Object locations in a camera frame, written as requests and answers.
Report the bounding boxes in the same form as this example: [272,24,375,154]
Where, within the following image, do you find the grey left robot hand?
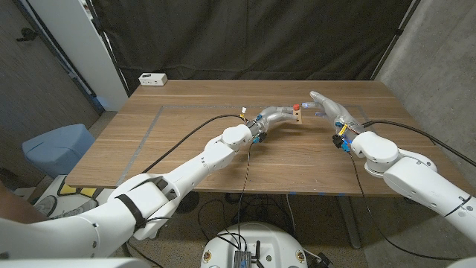
[248,106,299,139]

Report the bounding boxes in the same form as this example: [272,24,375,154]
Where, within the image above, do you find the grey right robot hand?
[301,91,367,139]

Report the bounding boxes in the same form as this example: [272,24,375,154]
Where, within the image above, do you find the black backdrop curtain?
[91,0,421,94]

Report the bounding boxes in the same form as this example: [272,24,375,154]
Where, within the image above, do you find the black backdrop stand pole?
[85,0,131,97]
[370,0,421,81]

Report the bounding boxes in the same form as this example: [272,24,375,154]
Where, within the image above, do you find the grey table leg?
[336,195,361,249]

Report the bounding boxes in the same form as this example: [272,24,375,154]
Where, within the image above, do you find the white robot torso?
[200,222,309,268]

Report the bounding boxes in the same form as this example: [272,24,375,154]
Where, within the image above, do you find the white power strip box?
[138,72,168,87]

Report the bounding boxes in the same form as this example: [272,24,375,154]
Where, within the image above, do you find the black antenna on torso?
[252,240,265,268]

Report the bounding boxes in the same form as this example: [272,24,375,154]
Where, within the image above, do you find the grey electronics box on torso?
[233,249,253,268]

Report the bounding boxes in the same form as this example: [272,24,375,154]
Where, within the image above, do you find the black connector beside torso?
[315,252,334,268]

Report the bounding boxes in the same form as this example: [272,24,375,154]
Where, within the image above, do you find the white cabinet panel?
[28,0,129,112]

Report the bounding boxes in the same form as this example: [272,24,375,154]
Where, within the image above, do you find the grey sneaker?
[35,195,59,217]
[51,199,99,220]

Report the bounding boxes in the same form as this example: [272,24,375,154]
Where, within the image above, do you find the blue-grey padded stool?
[21,123,96,179]

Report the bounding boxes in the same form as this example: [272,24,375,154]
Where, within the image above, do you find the person's bare leg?
[0,178,49,224]

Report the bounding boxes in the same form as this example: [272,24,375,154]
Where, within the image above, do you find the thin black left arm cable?
[126,142,254,268]

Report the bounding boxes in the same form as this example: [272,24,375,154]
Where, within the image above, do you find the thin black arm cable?
[126,142,254,268]
[347,152,460,261]

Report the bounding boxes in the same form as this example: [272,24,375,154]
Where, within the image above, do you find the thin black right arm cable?
[347,152,460,261]

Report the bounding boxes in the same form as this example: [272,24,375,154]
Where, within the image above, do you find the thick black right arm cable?
[362,119,476,168]

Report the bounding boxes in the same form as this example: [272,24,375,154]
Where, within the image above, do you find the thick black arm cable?
[362,119,476,168]
[141,114,247,175]

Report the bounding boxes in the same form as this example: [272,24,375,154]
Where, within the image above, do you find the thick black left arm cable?
[141,114,247,175]

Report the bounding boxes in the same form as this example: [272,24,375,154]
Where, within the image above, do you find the black floor cable bundle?
[196,192,295,243]

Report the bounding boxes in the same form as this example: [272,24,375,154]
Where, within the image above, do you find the white floor cable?
[285,194,298,235]

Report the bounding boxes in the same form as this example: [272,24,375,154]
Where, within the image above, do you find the dark door frame rail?
[10,0,106,115]

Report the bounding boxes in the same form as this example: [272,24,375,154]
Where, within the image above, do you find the black door handle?
[15,28,38,42]

